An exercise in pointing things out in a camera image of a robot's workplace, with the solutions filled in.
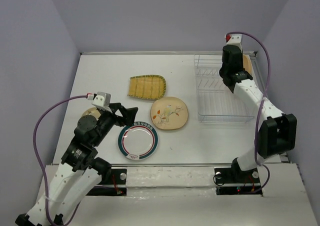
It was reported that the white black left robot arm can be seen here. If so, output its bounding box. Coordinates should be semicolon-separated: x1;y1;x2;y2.
15;103;139;226

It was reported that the small beige plate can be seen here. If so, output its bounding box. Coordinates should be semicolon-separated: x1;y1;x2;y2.
81;107;101;119

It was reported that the beige bird plate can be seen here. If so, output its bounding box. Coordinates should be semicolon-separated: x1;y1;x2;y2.
150;96;189;131

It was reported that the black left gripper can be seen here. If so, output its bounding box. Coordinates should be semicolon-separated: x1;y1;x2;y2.
92;102;139;146

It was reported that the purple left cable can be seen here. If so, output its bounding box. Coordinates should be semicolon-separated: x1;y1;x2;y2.
35;93;93;224

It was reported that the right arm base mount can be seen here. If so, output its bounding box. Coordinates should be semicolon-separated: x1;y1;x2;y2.
212;167;263;196

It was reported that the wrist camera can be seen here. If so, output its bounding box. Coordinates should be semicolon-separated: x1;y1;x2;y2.
92;91;111;110
225;34;242;48

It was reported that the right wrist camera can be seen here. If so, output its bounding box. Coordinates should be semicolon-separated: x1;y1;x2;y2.
225;34;242;48

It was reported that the woven bamboo tray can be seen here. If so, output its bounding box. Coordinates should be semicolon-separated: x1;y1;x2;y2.
127;74;167;100

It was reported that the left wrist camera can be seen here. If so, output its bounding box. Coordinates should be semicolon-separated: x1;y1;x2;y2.
92;91;111;110

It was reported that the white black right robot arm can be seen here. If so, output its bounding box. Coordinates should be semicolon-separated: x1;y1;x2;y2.
219;45;297;182

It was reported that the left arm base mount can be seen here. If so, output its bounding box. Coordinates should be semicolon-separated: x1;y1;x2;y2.
86;167;127;197

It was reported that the green rimmed white plate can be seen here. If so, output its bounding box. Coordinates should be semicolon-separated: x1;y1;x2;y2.
117;121;159;161

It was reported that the white wire dish rack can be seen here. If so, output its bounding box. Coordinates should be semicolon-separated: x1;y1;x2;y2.
194;53;254;124

